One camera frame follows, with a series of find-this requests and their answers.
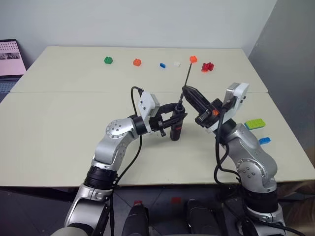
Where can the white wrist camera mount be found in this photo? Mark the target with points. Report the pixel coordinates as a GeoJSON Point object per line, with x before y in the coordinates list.
{"type": "Point", "coordinates": [240, 98]}
{"type": "Point", "coordinates": [146, 105]}

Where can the orange toy brick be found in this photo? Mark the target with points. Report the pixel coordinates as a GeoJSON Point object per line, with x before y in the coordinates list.
{"type": "Point", "coordinates": [137, 62]}
{"type": "Point", "coordinates": [193, 59]}

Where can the dark rounded shape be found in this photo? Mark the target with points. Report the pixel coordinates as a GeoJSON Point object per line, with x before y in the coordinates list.
{"type": "Point", "coordinates": [201, 218]}
{"type": "Point", "coordinates": [136, 221]}

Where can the lime green toy brick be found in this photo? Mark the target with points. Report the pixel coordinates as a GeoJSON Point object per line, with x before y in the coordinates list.
{"type": "Point", "coordinates": [256, 123]}

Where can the thin metal screwdriver bit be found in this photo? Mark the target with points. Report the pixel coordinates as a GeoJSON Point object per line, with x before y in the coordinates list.
{"type": "Point", "coordinates": [187, 78]}

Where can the red floor marker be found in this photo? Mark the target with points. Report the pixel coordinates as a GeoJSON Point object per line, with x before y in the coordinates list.
{"type": "Point", "coordinates": [138, 202]}
{"type": "Point", "coordinates": [176, 200]}

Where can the red toy brick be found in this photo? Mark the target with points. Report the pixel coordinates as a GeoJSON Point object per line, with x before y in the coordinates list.
{"type": "Point", "coordinates": [208, 67]}

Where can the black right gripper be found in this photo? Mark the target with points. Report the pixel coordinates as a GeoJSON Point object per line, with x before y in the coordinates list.
{"type": "Point", "coordinates": [209, 119]}

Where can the open laptop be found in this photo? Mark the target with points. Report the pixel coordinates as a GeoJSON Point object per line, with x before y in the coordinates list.
{"type": "Point", "coordinates": [9, 59]}

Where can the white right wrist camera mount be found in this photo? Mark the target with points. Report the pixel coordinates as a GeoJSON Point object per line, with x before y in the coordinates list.
{"type": "Point", "coordinates": [240, 98]}

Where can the grey robot torso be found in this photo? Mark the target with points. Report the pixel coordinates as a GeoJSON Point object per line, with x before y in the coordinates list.
{"type": "Point", "coordinates": [71, 229]}

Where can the black screwdriver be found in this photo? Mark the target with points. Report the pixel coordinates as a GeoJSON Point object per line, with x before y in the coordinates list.
{"type": "Point", "coordinates": [177, 127]}

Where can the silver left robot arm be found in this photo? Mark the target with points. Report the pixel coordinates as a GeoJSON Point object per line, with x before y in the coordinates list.
{"type": "Point", "coordinates": [110, 147]}

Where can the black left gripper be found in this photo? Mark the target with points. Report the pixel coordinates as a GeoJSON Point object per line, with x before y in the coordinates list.
{"type": "Point", "coordinates": [156, 124]}

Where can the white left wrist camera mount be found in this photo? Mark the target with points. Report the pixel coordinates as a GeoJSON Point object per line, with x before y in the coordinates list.
{"type": "Point", "coordinates": [146, 105]}

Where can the white toy brick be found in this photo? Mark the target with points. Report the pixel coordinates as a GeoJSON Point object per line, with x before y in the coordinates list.
{"type": "Point", "coordinates": [177, 64]}

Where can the black table frame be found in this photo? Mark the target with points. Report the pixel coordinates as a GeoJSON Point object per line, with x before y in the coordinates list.
{"type": "Point", "coordinates": [37, 191]}

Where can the small blue toy brick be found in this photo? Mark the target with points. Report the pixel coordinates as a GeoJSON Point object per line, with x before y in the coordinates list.
{"type": "Point", "coordinates": [162, 65]}

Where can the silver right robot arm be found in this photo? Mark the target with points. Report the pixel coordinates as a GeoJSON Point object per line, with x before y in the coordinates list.
{"type": "Point", "coordinates": [251, 157]}

